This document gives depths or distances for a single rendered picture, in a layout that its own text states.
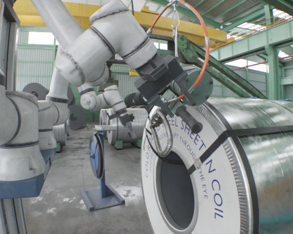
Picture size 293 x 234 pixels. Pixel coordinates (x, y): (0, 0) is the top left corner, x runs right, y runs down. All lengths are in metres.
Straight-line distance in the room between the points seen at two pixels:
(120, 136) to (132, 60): 5.51
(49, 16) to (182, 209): 1.37
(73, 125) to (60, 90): 10.72
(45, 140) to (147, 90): 0.77
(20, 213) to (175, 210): 0.99
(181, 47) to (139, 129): 4.44
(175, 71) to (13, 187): 0.60
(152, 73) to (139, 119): 5.62
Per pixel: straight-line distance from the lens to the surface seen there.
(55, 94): 1.27
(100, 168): 2.39
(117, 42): 0.43
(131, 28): 0.44
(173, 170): 1.45
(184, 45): 1.89
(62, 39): 0.61
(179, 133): 1.02
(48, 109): 1.13
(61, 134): 5.74
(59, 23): 0.63
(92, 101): 1.02
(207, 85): 0.74
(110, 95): 1.15
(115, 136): 5.88
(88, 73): 0.43
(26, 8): 16.24
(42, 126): 1.12
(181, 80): 0.54
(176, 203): 1.46
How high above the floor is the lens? 1.26
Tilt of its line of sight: 2 degrees down
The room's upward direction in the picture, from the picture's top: straight up
